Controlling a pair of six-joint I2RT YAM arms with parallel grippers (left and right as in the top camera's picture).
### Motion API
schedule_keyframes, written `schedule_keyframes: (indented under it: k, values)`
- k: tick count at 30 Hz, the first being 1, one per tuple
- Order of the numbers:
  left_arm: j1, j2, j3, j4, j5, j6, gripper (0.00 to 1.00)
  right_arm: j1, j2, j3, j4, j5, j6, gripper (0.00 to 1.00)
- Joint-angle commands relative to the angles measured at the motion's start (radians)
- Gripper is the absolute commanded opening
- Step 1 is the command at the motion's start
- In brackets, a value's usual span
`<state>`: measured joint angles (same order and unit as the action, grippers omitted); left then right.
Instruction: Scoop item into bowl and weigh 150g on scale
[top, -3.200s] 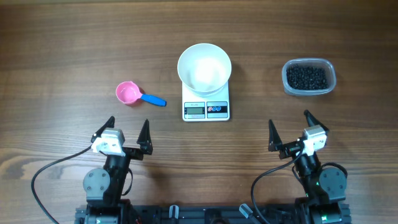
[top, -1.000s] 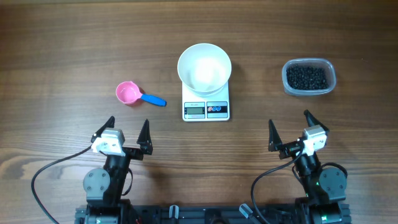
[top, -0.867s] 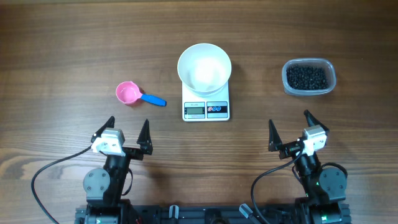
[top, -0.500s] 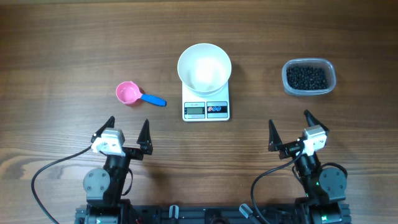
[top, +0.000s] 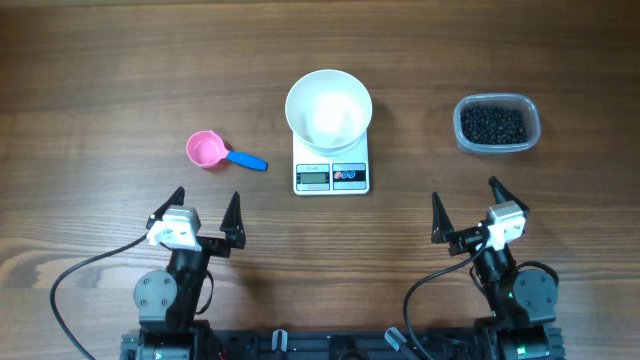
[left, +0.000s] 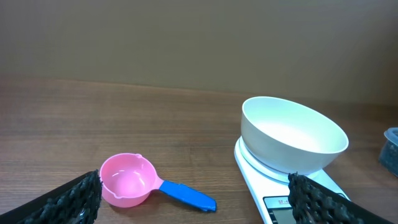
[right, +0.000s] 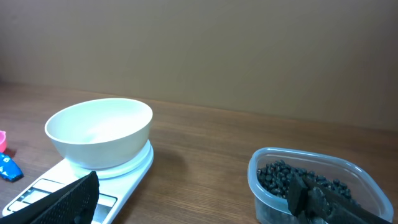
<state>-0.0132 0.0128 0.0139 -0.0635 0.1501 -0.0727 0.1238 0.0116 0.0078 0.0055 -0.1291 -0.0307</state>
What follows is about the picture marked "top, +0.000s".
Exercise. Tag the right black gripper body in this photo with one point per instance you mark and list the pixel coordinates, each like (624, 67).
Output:
(495, 269)

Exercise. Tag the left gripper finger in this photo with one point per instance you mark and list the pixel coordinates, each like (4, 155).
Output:
(232, 224)
(176, 199)

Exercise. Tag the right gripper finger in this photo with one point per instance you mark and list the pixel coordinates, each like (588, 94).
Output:
(442, 228)
(502, 195)

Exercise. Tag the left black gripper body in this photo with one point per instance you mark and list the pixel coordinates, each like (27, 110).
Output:
(190, 269)

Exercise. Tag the pink scoop blue handle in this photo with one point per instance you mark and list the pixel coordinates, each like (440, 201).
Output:
(206, 149)

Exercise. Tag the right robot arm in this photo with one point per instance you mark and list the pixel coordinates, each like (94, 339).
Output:
(521, 296)

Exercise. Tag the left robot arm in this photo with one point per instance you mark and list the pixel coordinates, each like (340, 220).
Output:
(167, 300)

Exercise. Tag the white digital kitchen scale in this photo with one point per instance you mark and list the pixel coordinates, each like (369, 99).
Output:
(345, 172)

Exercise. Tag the white bowl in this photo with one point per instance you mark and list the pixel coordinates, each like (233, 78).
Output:
(328, 110)

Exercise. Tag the black beans in container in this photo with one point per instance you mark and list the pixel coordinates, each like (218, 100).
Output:
(493, 125)

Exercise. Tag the clear plastic container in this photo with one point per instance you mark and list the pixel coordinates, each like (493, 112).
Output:
(508, 100)

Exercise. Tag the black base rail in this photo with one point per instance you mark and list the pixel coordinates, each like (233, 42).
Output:
(440, 343)

